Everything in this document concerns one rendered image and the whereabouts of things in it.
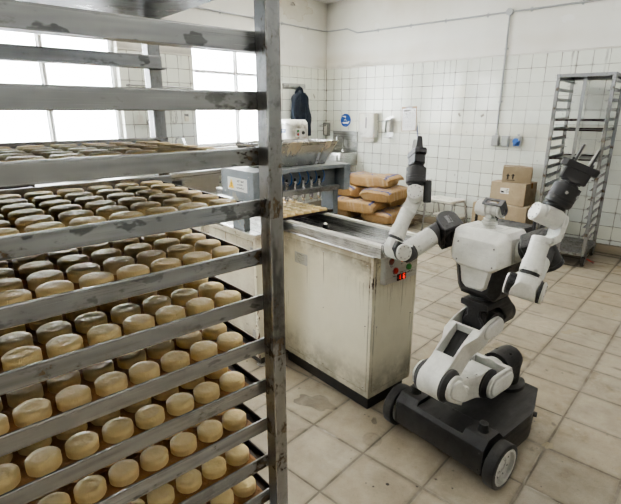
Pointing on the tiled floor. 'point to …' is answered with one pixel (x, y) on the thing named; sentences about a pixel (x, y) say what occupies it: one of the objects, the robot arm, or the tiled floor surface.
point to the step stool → (446, 203)
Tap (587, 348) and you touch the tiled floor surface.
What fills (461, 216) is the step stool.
